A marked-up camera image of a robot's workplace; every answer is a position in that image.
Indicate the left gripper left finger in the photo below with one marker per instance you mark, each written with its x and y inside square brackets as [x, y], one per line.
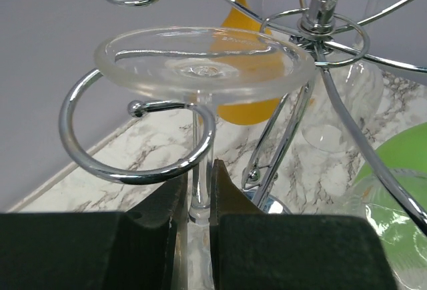
[143, 248]

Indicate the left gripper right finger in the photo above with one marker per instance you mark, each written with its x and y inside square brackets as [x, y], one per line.
[254, 250]

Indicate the clear wine glass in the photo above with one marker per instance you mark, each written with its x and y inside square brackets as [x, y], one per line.
[358, 83]
[179, 64]
[403, 242]

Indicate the orange plastic wine glass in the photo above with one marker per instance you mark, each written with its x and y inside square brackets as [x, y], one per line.
[251, 113]

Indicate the chrome wine glass rack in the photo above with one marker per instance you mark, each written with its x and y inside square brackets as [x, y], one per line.
[201, 158]

